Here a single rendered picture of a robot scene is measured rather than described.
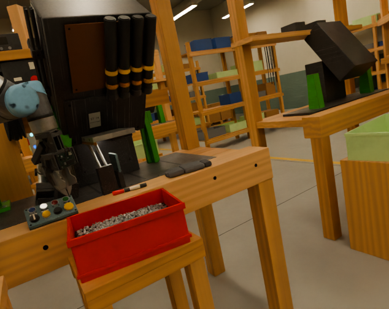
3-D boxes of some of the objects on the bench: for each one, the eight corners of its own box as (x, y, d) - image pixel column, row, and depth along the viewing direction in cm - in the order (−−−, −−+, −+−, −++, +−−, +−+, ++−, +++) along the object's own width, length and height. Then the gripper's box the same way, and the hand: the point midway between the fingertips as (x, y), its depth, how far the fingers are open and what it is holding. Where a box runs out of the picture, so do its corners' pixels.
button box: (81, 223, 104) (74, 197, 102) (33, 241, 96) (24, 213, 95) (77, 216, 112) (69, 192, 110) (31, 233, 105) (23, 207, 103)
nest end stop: (53, 199, 122) (54, 190, 119) (36, 200, 119) (36, 191, 116) (53, 196, 123) (54, 188, 120) (35, 197, 119) (36, 189, 117)
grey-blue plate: (126, 186, 125) (118, 153, 122) (122, 188, 124) (113, 154, 121) (119, 183, 133) (111, 152, 131) (115, 185, 132) (107, 153, 130)
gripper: (41, 135, 89) (67, 202, 94) (68, 126, 96) (91, 189, 100) (26, 138, 94) (52, 202, 99) (53, 129, 101) (76, 189, 106)
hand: (65, 192), depth 101 cm, fingers closed
